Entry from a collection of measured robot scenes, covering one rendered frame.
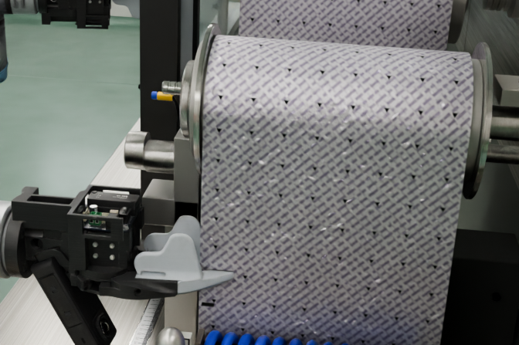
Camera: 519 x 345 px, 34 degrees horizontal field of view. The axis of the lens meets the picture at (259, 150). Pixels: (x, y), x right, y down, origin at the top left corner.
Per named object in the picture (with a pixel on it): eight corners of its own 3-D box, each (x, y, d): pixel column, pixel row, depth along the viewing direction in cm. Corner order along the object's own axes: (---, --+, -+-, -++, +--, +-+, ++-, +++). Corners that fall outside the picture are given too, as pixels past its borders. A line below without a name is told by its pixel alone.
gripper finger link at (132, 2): (167, 17, 146) (113, 13, 146) (167, -17, 143) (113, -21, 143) (165, 23, 143) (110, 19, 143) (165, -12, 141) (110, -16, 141)
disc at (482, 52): (476, 212, 74) (453, 185, 89) (481, 213, 74) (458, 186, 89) (493, 41, 72) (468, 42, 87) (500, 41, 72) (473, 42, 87)
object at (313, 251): (198, 330, 85) (202, 157, 78) (437, 354, 83) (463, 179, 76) (198, 333, 85) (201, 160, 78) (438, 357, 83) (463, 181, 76)
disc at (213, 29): (188, 187, 76) (213, 165, 91) (194, 188, 76) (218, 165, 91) (198, 20, 74) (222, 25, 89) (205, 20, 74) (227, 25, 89)
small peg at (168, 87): (162, 77, 84) (160, 90, 84) (190, 79, 84) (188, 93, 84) (164, 83, 86) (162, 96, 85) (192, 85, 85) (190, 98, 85)
